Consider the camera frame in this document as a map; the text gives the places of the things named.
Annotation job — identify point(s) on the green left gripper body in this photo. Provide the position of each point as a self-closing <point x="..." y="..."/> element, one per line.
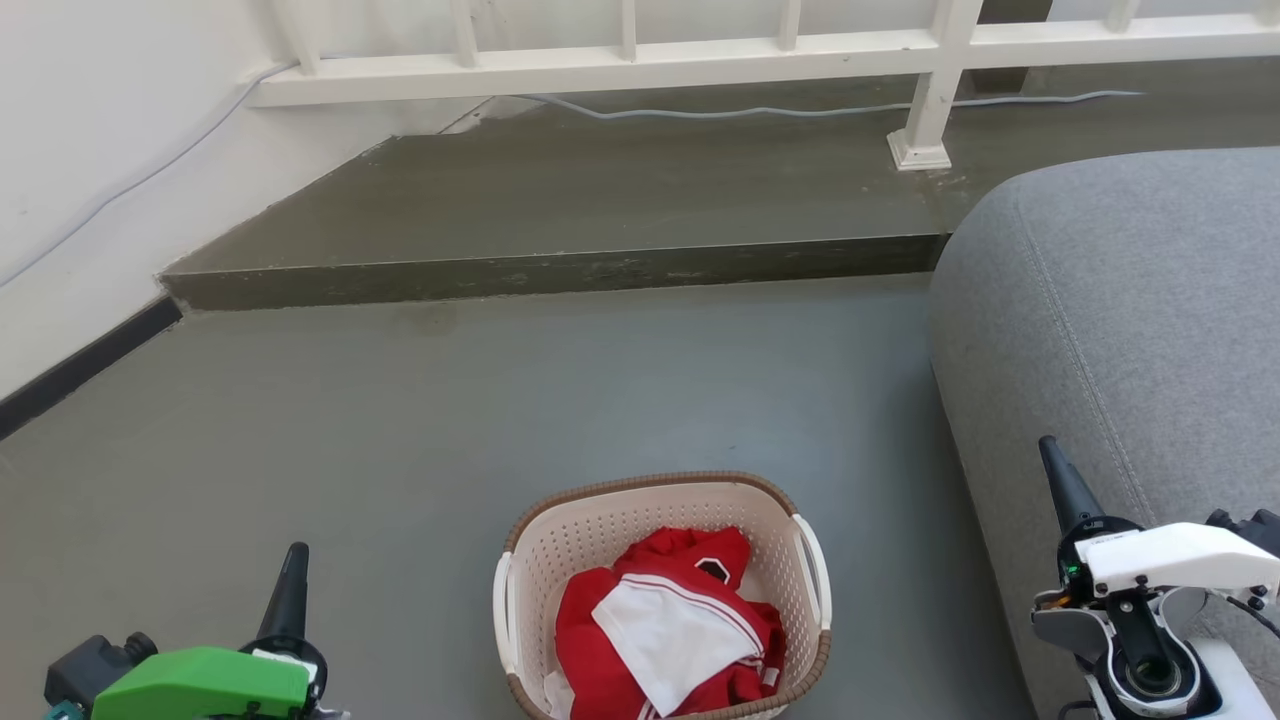
<point x="200" y="685"/>

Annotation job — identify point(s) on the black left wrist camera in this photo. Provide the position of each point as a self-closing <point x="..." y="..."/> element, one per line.
<point x="90" y="665"/>

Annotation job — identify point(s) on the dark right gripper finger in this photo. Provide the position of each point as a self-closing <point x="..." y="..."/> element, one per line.
<point x="1072" y="495"/>

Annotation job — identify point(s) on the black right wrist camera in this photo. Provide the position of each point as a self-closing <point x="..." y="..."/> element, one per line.
<point x="1250" y="530"/>

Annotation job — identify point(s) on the cream perforated laundry basket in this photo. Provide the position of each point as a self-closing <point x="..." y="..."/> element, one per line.
<point x="590" y="525"/>

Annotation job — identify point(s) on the red and white garment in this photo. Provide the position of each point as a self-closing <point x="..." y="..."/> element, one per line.
<point x="605" y="640"/>

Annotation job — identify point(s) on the raised concrete step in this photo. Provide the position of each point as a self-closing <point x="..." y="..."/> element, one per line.
<point x="560" y="195"/>

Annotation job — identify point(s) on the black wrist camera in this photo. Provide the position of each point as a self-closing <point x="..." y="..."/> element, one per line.
<point x="90" y="665"/>
<point x="1250" y="530"/>

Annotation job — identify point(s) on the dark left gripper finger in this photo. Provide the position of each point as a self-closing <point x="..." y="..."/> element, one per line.
<point x="288" y="600"/>

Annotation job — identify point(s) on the white wooden railing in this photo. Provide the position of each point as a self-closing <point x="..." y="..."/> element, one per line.
<point x="600" y="72"/>

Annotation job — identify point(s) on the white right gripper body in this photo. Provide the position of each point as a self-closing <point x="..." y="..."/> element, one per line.
<point x="1180" y="560"/>

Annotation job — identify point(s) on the grey fabric sofa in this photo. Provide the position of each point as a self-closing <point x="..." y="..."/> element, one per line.
<point x="1130" y="300"/>

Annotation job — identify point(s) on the black baseboard strip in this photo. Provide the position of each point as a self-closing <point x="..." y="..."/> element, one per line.
<point x="90" y="362"/>

